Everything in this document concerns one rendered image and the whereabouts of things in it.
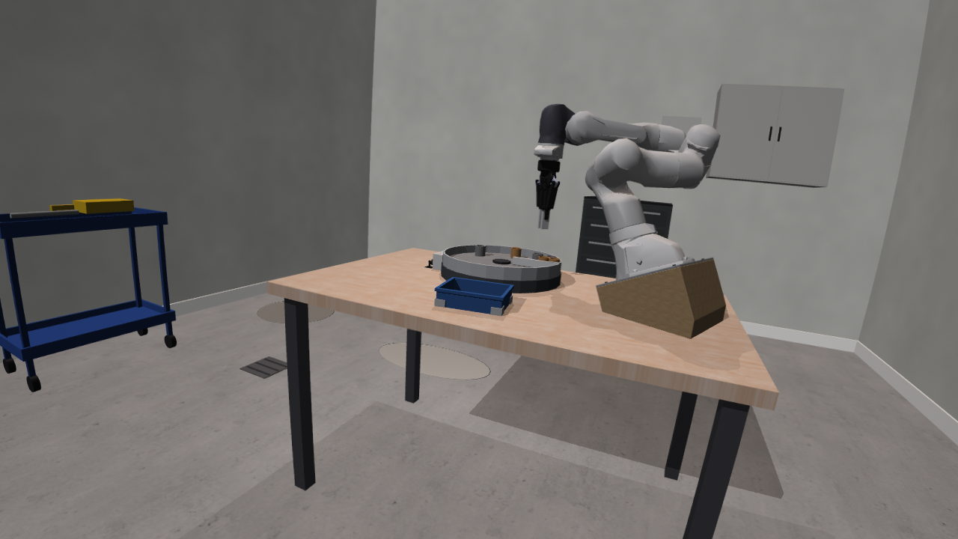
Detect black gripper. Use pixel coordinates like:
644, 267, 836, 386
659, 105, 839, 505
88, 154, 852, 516
535, 160, 560, 229

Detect grey round turning table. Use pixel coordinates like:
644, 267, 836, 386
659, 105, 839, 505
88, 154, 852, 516
426, 245, 561, 293

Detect blue plastic crate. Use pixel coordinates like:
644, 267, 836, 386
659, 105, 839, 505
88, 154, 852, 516
434, 277, 514, 316

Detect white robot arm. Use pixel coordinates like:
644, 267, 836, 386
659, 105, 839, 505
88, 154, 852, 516
534, 104, 720, 280

